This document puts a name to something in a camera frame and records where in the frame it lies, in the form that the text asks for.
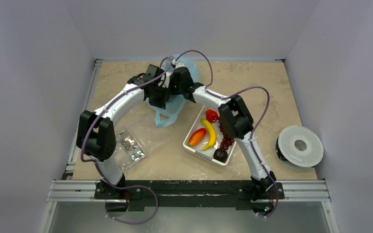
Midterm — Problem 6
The light blue plastic bag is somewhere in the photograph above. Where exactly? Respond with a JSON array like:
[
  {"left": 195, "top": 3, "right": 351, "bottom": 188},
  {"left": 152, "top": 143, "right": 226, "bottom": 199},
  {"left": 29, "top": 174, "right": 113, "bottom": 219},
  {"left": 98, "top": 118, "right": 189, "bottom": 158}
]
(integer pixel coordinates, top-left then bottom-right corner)
[{"left": 146, "top": 58, "right": 200, "bottom": 127}]

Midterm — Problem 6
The red orange fake fruit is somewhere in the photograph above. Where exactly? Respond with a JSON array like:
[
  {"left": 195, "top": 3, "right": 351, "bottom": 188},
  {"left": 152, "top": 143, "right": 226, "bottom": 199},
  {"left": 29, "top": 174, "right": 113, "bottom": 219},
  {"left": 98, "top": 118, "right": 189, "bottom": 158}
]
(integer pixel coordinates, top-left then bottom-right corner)
[{"left": 188, "top": 128, "right": 207, "bottom": 147}]

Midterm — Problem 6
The dark red grape bunch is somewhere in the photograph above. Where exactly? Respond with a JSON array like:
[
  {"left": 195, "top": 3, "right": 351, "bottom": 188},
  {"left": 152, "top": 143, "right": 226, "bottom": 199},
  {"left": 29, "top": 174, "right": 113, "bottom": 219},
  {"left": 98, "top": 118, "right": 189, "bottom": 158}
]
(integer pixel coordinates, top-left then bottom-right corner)
[{"left": 218, "top": 119, "right": 234, "bottom": 151}]

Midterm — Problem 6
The dark purple fake plum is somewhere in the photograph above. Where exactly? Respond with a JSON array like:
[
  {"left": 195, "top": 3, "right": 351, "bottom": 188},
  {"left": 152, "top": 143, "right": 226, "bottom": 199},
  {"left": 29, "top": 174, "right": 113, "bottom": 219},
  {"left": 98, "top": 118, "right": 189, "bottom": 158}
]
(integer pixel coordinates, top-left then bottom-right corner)
[{"left": 213, "top": 148, "right": 228, "bottom": 163}]

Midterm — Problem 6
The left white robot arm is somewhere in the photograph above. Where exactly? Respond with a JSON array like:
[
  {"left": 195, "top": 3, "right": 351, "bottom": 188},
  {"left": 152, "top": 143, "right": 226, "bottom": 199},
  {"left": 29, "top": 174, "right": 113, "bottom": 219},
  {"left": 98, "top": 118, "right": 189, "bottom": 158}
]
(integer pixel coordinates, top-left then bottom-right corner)
[{"left": 76, "top": 65, "right": 169, "bottom": 199}]

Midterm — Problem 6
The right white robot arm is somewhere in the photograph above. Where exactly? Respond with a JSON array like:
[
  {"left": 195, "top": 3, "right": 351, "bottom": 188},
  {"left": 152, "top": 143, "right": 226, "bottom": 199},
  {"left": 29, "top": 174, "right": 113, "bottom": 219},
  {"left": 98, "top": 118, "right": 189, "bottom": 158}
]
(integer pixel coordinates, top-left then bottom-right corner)
[{"left": 170, "top": 66, "right": 277, "bottom": 198}]

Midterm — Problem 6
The yellow fake banana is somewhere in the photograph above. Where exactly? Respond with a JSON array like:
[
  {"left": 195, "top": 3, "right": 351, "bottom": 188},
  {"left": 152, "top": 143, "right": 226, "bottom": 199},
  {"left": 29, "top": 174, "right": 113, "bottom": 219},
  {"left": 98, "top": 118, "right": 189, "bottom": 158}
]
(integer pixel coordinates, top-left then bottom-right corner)
[{"left": 201, "top": 118, "right": 217, "bottom": 151}]

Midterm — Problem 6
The white plastic basket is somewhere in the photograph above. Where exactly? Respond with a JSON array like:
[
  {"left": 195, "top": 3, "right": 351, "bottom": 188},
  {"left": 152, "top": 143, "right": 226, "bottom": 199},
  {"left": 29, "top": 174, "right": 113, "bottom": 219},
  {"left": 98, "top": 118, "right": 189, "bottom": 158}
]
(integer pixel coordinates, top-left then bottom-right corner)
[{"left": 183, "top": 105, "right": 237, "bottom": 166}]

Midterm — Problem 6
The clear plastic screw box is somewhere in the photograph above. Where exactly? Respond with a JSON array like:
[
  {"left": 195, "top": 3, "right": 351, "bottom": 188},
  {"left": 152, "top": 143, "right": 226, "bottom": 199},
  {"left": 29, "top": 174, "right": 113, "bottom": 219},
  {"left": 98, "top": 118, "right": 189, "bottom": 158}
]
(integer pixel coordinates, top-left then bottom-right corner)
[{"left": 113, "top": 116, "right": 169, "bottom": 172}]

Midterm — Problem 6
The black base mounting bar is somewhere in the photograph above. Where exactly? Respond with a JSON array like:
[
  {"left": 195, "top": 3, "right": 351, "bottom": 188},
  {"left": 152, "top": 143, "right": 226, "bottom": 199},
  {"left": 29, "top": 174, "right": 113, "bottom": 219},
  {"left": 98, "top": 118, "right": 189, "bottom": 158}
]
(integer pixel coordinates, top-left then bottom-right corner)
[{"left": 94, "top": 180, "right": 285, "bottom": 214}]

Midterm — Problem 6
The white filament spool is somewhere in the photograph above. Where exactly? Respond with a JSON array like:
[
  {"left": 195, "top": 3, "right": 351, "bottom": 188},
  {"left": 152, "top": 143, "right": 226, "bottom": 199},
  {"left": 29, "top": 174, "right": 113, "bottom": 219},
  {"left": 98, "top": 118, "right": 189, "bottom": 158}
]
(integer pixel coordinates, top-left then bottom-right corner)
[{"left": 275, "top": 125, "right": 324, "bottom": 168}]

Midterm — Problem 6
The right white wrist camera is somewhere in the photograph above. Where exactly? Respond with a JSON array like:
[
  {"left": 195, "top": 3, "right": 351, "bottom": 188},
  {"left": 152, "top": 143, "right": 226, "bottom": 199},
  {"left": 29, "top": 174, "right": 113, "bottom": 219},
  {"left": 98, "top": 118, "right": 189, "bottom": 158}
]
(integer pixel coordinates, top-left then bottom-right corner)
[{"left": 171, "top": 59, "right": 185, "bottom": 69}]

